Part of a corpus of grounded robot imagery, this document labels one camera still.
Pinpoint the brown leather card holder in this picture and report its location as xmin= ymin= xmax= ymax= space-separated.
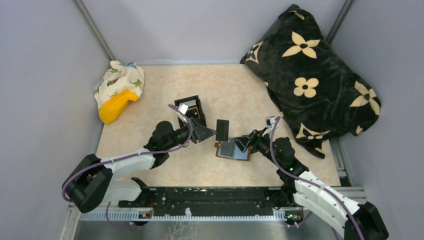
xmin=214 ymin=138 xmax=251 ymax=162

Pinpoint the black credit card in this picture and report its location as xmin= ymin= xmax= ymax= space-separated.
xmin=215 ymin=119 xmax=230 ymax=142

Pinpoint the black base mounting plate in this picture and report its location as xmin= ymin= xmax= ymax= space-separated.
xmin=117 ymin=186 xmax=314 ymax=220

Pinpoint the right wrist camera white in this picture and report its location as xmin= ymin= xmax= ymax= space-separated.
xmin=265 ymin=116 xmax=276 ymax=129

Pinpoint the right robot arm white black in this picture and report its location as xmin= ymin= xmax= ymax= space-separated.
xmin=234 ymin=130 xmax=389 ymax=240

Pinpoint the black plastic card tray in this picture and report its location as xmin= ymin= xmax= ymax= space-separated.
xmin=174 ymin=95 xmax=207 ymax=132

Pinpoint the dinosaur print yellow cloth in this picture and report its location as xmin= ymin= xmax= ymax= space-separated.
xmin=94 ymin=60 xmax=145 ymax=125

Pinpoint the black floral plush blanket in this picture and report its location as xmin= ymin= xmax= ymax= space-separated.
xmin=240 ymin=4 xmax=382 ymax=159

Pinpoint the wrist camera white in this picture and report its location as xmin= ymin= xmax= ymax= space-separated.
xmin=178 ymin=103 xmax=189 ymax=115
xmin=265 ymin=116 xmax=276 ymax=129

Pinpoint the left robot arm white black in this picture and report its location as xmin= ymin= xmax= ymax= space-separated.
xmin=61 ymin=118 xmax=217 ymax=213

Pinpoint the grey card in holder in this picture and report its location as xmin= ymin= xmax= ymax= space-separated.
xmin=218 ymin=141 xmax=235 ymax=158

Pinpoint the dark card in tray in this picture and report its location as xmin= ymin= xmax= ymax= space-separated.
xmin=186 ymin=106 xmax=201 ymax=119

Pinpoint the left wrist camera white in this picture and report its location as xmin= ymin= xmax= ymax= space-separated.
xmin=178 ymin=103 xmax=189 ymax=115

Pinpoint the aluminium front rail frame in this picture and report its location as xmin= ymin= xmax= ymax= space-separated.
xmin=67 ymin=187 xmax=369 ymax=222

